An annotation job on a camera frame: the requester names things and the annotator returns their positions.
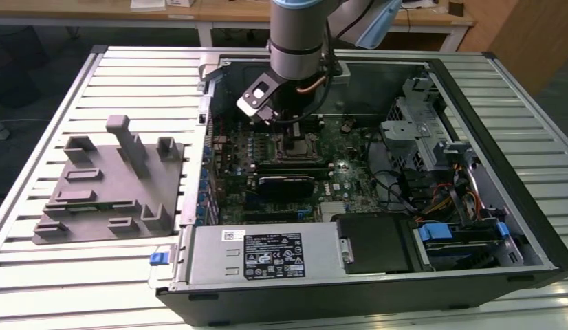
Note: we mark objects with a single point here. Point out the white cardboard box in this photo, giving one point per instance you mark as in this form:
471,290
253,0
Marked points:
148,3

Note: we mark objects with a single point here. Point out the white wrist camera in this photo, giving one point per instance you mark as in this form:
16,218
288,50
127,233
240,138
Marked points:
248,103

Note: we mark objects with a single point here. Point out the grey parts rack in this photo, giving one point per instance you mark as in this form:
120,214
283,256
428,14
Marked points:
113,172

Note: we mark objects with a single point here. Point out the blue plastic clip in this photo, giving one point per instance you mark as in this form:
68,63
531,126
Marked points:
501,229

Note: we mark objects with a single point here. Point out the silver metal drive cage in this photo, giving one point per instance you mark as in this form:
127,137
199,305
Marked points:
404,132

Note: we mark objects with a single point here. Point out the black plastic fan shroud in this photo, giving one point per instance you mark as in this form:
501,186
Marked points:
375,244

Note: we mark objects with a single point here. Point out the green motherboard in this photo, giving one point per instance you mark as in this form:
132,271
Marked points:
352,178

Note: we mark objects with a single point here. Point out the blue case latch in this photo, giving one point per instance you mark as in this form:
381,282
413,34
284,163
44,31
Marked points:
159,258

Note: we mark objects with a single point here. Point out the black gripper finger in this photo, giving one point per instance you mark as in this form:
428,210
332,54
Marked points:
296,130

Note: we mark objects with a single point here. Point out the white labelled box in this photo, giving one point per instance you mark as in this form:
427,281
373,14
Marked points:
180,2

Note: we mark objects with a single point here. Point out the black open PC case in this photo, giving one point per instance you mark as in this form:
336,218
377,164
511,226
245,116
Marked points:
311,302

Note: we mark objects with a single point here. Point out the small dark box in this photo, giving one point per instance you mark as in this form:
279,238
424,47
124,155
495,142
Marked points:
456,9

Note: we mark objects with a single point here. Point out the small silver heatsink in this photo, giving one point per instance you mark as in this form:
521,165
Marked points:
333,209

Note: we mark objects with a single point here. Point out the black RAM slot bank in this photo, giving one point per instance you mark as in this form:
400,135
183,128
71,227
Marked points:
313,123
292,169

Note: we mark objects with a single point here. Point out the blue disk carrier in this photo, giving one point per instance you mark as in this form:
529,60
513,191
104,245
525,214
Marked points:
437,232

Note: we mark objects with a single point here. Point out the black expansion slot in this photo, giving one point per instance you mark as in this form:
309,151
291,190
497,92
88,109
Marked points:
269,216

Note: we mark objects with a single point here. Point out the CPU socket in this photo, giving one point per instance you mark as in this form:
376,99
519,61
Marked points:
277,159

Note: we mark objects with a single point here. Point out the black graphics card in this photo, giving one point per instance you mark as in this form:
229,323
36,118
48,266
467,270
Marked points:
285,187

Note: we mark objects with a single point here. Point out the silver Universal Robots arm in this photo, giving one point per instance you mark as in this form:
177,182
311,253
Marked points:
295,41

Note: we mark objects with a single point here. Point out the silver power supply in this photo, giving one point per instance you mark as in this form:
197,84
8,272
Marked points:
205,268

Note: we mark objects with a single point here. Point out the green RAM stick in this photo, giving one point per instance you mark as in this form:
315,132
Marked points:
88,207

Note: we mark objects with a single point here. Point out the wooden cabinet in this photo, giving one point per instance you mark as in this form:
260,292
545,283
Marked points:
531,34

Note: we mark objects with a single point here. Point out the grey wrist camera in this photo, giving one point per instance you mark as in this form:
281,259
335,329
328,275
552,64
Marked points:
341,70

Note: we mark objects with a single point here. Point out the wooden desk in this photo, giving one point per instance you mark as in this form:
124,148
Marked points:
81,13

